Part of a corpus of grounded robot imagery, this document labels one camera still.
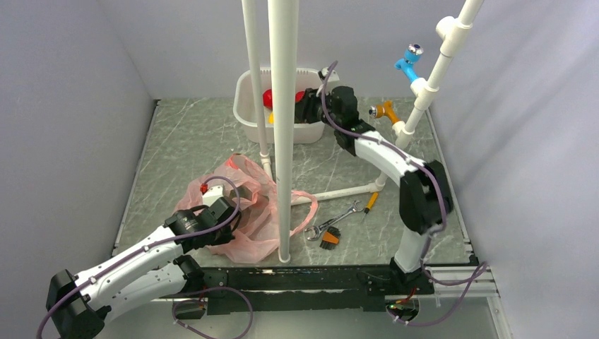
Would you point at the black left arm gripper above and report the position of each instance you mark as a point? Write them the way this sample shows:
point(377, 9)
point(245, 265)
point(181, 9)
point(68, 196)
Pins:
point(225, 238)

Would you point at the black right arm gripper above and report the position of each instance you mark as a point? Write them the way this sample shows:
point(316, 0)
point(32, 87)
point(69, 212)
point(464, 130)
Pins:
point(304, 109)

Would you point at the pink plastic bag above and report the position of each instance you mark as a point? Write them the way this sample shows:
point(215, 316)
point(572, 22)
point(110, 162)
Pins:
point(258, 233)

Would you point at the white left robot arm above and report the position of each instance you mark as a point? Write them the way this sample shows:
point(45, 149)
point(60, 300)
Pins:
point(79, 305)

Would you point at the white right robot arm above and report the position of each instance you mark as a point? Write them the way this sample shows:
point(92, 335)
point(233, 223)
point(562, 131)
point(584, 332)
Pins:
point(424, 195)

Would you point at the red fake apple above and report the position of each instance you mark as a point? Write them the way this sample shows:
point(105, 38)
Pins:
point(267, 99)

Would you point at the orange toy faucet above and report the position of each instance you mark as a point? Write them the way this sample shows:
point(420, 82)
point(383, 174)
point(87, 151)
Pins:
point(384, 110)

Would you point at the blue toy faucet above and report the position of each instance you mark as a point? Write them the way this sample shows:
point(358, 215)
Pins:
point(411, 56)

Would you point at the white plastic basin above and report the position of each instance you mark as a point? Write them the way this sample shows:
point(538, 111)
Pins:
point(244, 110)

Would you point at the small orange screwdriver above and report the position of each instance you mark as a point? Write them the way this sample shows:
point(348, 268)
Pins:
point(370, 204)

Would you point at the silver combination wrench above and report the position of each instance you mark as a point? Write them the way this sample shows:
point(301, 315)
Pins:
point(313, 233)

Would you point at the black orange hex key set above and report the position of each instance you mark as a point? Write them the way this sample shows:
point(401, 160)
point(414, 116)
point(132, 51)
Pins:
point(330, 239)

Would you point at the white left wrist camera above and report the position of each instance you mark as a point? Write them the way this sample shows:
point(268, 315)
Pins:
point(212, 194)

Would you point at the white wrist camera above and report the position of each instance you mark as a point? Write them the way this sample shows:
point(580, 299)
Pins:
point(212, 194)
point(327, 77)

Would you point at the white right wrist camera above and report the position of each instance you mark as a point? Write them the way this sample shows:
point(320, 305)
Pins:
point(327, 77)

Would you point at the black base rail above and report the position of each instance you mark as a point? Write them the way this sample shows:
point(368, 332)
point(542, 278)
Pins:
point(301, 288)

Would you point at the white pvc pipe frame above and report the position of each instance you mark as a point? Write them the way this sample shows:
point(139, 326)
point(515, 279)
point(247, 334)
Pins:
point(283, 24)

